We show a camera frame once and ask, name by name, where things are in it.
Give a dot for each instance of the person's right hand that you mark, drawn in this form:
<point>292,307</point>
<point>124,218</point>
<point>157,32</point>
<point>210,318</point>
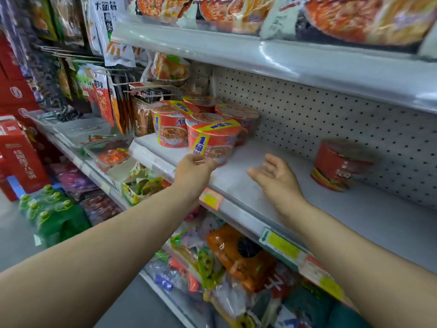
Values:
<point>281,187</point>

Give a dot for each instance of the person's left hand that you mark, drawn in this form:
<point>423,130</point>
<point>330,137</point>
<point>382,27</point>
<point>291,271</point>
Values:
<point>191,175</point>

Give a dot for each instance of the person's right thumb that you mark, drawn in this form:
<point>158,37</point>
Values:
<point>271,160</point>

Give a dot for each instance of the person's left fingers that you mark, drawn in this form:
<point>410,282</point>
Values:
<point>205,161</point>

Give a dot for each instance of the red noodle cup yellow band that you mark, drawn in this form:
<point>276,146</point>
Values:
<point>240,119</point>
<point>206,117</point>
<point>170,128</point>
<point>201,102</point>
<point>215,140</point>

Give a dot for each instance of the person's left forearm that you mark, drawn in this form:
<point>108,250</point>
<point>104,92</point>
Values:
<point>102,259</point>

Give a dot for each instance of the person's right forearm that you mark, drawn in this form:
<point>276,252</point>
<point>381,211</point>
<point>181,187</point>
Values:
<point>362,269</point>

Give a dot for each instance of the orange and yellow price tag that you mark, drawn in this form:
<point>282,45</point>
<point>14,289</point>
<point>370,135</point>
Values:
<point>211,199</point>

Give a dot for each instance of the dark red noodle cup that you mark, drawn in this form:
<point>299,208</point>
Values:
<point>336,165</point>

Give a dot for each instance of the green and yellow snack box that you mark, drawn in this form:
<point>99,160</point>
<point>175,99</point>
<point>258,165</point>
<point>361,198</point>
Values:
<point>145,189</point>

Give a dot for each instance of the white pegboard back panel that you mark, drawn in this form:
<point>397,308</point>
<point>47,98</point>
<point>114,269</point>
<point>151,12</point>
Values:
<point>341,126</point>

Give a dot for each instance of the brown snack packet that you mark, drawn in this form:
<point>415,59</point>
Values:
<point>141,116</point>

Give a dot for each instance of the green and yellow price tag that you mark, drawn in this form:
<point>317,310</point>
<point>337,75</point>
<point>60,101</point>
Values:
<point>281,244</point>

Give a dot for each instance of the white metal store shelf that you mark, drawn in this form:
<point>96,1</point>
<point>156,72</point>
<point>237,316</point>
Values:
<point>341,208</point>

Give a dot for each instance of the clear tray of orange snacks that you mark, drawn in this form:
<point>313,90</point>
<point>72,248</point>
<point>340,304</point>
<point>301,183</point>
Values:
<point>112,157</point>

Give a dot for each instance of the green and yellow snack packet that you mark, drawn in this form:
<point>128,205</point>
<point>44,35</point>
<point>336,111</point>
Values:
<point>201,259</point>

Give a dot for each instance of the orange noodle packet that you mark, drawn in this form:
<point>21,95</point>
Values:
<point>170,67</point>

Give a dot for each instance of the orange sauce packet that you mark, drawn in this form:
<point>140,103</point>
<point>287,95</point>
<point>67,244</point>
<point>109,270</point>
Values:
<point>239,256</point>

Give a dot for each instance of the white shelf with clear edge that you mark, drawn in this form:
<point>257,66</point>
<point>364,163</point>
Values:
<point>307,64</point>

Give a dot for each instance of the dark red snack packet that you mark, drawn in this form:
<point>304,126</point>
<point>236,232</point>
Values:
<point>100,208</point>

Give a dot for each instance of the blue and clear snack packet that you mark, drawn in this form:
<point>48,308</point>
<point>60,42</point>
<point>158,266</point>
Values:
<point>170,276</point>

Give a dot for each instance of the red and green hanging packet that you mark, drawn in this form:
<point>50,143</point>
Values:
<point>99,92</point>

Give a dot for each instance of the low shelf with clear edge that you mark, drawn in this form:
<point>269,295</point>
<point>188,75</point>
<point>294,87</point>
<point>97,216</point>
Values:
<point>78,146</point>

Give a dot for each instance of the red and yellow price tag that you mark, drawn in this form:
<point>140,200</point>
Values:
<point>324,280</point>

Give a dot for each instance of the purple snack packet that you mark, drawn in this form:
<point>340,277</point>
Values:
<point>73,179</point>

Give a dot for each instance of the white snack packet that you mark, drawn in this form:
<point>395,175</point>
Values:
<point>281,18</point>

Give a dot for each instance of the teal snack packet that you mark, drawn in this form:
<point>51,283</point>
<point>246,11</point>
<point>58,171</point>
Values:
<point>317,309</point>

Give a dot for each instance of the pack of green bottles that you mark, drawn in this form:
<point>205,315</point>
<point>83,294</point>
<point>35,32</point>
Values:
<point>53,215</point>

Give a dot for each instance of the white hanging food packet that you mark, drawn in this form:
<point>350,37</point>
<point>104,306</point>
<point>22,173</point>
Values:
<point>111,27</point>

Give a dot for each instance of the large noodle bowl pack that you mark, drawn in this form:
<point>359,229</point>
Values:
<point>368,17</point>

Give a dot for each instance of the red gift box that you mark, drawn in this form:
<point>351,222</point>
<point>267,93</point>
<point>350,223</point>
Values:
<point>22,153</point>

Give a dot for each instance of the dark hanging snack packet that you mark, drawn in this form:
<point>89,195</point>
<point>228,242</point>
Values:
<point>68,18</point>

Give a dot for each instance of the stack of red cartons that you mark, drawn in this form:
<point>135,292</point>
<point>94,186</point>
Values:
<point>15,85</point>

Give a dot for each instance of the green hanging snack packet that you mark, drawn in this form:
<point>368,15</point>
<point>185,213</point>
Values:
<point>42,17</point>

